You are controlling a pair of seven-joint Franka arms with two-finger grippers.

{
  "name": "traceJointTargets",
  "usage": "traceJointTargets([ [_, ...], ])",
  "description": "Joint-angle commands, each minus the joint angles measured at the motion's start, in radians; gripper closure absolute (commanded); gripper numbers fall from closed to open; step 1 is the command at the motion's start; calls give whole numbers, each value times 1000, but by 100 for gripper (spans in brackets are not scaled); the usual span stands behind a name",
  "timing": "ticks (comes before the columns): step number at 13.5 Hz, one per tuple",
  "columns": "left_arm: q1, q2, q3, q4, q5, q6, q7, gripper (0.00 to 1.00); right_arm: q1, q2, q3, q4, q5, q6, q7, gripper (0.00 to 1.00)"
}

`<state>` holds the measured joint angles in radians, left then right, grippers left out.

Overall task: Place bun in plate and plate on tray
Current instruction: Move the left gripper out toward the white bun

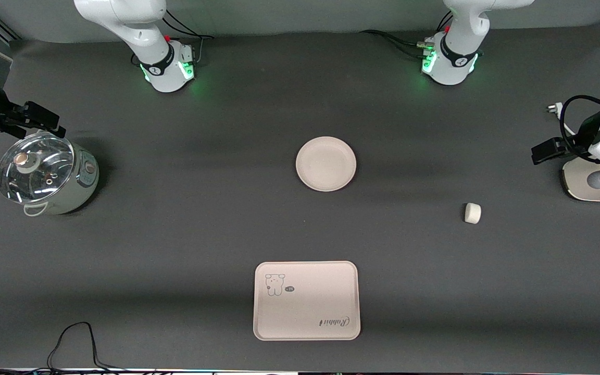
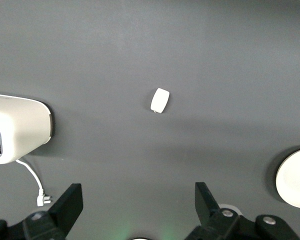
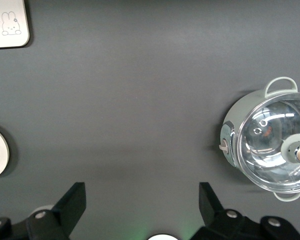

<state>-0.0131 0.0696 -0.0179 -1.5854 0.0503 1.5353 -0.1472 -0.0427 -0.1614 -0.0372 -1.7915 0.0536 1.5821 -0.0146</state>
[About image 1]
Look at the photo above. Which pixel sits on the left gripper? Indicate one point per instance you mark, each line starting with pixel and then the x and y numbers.
pixel 574 145

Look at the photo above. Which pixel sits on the small white bun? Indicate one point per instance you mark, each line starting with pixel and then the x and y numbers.
pixel 472 213

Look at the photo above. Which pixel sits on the round cream plate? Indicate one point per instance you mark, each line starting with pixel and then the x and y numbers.
pixel 326 164

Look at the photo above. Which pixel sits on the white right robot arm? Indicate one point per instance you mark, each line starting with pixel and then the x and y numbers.
pixel 144 31

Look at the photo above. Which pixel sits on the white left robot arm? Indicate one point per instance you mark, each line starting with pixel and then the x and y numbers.
pixel 459 31

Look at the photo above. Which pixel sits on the cream tray with bear print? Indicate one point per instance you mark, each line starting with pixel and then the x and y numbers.
pixel 310 307

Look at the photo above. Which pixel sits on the glass pot lid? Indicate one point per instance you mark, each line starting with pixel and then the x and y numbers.
pixel 25 161

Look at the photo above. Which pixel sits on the cream toaster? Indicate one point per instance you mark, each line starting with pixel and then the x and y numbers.
pixel 576 190

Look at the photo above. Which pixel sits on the pale green electric pot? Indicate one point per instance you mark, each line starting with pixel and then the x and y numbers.
pixel 84 177

